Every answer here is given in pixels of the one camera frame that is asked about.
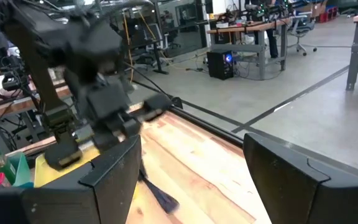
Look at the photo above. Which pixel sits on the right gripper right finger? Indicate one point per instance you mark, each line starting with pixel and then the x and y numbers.
pixel 291 193

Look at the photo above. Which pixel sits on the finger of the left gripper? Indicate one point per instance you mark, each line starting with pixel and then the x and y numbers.
pixel 131 126
pixel 106 138

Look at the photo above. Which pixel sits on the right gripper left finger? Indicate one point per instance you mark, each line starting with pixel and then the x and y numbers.
pixel 73 202

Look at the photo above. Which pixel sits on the iridescent rainbow metal spoon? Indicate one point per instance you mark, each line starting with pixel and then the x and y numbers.
pixel 163 199

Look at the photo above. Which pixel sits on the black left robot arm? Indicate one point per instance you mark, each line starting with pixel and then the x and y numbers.
pixel 73 40

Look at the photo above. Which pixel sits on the yellow translucent plastic bin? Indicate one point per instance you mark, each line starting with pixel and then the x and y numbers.
pixel 45 177

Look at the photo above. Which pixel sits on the light green translucent bin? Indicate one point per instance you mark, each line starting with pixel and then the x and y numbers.
pixel 22 171

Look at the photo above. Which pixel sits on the white office chair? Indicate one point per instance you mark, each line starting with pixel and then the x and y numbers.
pixel 154 43

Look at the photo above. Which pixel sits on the wooden neighbouring station table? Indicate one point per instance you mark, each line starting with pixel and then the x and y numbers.
pixel 11 107

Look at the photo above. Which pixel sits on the black computer tower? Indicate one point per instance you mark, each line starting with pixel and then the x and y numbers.
pixel 219 65

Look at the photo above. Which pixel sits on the person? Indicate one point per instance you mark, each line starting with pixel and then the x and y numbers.
pixel 270 40

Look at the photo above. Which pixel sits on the grey office chair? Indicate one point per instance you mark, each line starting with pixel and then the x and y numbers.
pixel 301 31

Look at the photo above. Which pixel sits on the black aluminium table frame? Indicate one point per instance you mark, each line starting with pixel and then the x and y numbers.
pixel 210 126

